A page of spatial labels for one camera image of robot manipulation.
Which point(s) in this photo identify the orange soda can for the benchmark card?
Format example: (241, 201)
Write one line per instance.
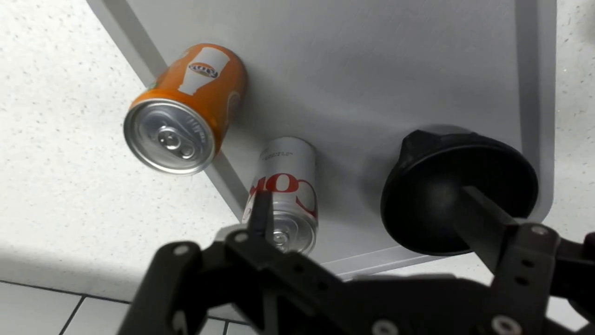
(197, 94)

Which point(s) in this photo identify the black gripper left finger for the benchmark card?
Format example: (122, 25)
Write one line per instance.
(186, 285)

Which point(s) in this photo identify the silver soda can red print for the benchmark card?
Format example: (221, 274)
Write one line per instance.
(290, 179)

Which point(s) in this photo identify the black bowl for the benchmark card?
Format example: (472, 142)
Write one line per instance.
(420, 187)

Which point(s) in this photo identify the grey plastic tray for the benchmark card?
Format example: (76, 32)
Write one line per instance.
(372, 62)

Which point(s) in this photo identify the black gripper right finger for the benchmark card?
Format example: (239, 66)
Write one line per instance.
(531, 272)

